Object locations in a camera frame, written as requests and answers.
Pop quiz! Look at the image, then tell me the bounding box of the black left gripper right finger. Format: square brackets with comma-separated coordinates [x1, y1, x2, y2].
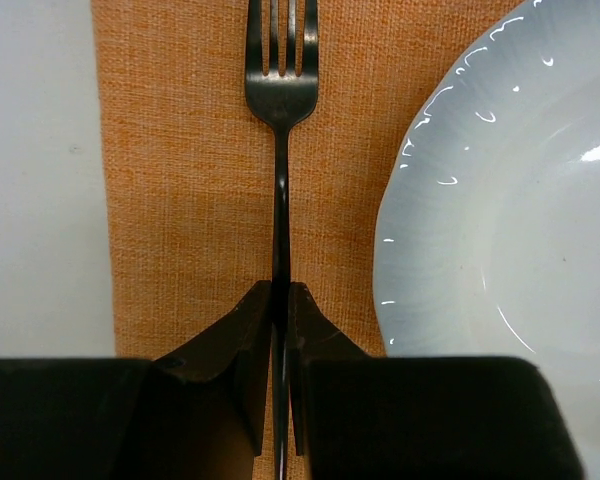
[287, 283, 583, 479]

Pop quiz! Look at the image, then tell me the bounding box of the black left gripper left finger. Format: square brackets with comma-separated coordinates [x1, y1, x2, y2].
[0, 281, 272, 479]

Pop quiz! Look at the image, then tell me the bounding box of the orange cloth placemat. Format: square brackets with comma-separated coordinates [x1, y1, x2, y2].
[92, 1, 514, 357]

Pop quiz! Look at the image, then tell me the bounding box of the white ceramic plate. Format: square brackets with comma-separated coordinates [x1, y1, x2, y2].
[373, 1, 600, 479]

